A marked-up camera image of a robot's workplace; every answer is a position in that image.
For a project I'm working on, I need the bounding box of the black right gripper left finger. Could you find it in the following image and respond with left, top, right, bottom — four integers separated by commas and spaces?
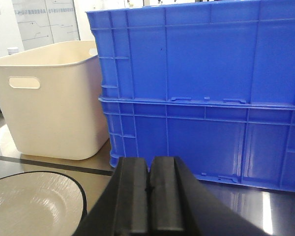
74, 157, 148, 236

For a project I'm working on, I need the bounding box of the cream plastic basket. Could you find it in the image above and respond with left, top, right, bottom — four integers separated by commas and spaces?
0, 40, 109, 160

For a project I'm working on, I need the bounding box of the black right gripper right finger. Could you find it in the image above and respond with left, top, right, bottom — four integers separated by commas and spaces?
149, 156, 267, 236

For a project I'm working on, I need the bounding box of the blue plastic crate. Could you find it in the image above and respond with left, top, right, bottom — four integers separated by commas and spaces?
87, 0, 295, 107
100, 97, 295, 192

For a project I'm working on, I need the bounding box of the lower blue plastic crate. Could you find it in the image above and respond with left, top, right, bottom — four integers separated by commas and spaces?
100, 97, 295, 192

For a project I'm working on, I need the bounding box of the beige textured plate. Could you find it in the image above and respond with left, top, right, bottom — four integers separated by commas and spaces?
0, 171, 87, 236

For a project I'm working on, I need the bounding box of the upper blue plastic crate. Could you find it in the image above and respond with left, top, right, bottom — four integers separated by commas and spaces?
87, 0, 295, 107

